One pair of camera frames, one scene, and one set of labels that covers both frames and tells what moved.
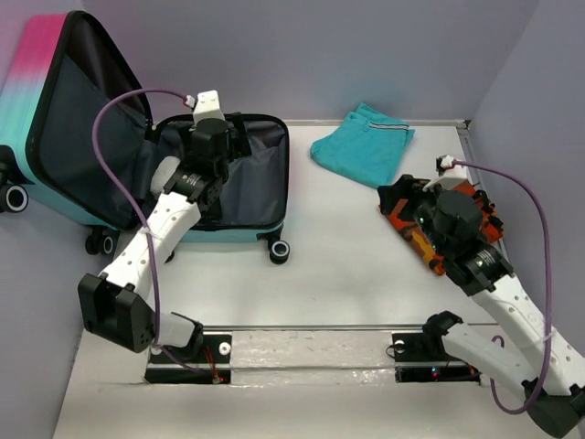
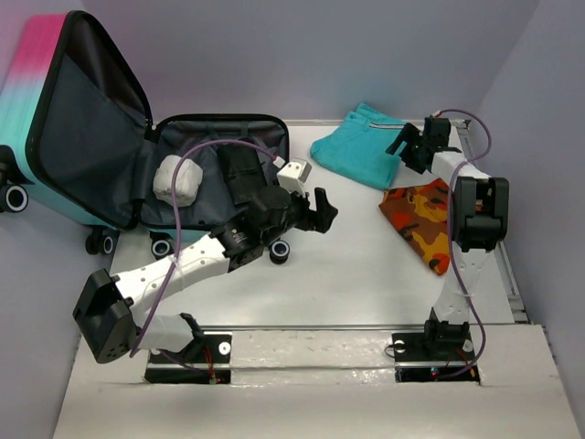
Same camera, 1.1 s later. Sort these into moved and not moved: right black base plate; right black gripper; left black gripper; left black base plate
Moved: right black gripper; left black gripper
Not moved: left black base plate; right black base plate
